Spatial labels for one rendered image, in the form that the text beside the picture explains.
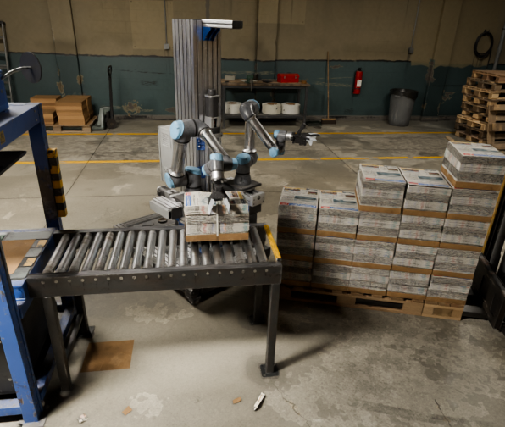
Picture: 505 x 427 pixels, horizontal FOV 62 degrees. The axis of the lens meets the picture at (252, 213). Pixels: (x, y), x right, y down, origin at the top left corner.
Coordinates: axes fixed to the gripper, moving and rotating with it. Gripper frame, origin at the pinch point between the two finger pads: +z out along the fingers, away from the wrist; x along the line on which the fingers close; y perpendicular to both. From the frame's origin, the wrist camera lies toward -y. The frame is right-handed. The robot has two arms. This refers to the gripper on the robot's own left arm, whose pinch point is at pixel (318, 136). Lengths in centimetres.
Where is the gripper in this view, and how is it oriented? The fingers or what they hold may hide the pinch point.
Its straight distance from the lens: 329.7
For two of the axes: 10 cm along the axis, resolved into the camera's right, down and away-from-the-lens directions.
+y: 0.1, 8.5, 5.3
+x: -3.5, 5.0, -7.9
